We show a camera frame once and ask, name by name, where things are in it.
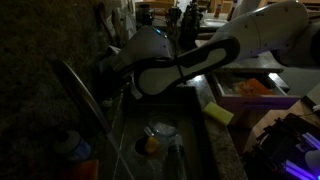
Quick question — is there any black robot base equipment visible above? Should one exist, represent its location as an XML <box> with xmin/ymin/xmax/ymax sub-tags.
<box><xmin>242</xmin><ymin>113</ymin><xmax>320</xmax><ymax>180</ymax></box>

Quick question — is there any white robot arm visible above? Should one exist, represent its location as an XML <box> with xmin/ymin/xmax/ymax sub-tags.
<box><xmin>112</xmin><ymin>0</ymin><xmax>319</xmax><ymax>96</ymax></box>

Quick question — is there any chrome kitchen tap spout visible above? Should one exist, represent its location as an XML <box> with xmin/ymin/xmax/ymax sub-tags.
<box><xmin>50</xmin><ymin>60</ymin><xmax>112</xmax><ymax>134</ymax></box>

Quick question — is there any clear glass bowl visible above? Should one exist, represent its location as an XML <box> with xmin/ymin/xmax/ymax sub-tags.
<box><xmin>148</xmin><ymin>115</ymin><xmax>177</xmax><ymax>137</ymax></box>

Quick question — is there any stainless steel sink basin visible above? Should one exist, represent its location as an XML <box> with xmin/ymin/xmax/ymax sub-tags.
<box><xmin>111</xmin><ymin>87</ymin><xmax>219</xmax><ymax>180</ymax></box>

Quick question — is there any yellow object in sink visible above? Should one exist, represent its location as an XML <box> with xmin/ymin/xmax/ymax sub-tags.
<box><xmin>145</xmin><ymin>137</ymin><xmax>159</xmax><ymax>154</ymax></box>

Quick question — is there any yellow green sponge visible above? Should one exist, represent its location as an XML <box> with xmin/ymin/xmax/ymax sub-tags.
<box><xmin>203</xmin><ymin>102</ymin><xmax>234</xmax><ymax>125</ymax></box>

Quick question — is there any open white drawer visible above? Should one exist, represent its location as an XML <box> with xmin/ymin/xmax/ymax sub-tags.
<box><xmin>210</xmin><ymin>72</ymin><xmax>300</xmax><ymax>111</ymax></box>

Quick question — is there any black knife block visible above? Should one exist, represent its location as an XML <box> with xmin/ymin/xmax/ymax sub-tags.
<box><xmin>178</xmin><ymin>0</ymin><xmax>203</xmax><ymax>50</ymax></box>

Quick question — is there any black coffee maker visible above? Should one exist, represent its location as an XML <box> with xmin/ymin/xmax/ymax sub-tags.
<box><xmin>136</xmin><ymin>4</ymin><xmax>154</xmax><ymax>29</ymax></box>

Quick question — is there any dark bottle in sink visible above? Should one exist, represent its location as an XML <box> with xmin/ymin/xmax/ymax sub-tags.
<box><xmin>166</xmin><ymin>145</ymin><xmax>188</xmax><ymax>180</ymax></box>

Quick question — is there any orange package in drawer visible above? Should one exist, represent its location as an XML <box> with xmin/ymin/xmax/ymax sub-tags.
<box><xmin>235</xmin><ymin>78</ymin><xmax>274</xmax><ymax>96</ymax></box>

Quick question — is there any orange sponge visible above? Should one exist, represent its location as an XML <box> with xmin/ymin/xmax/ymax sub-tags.
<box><xmin>59</xmin><ymin>159</ymin><xmax>100</xmax><ymax>180</ymax></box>

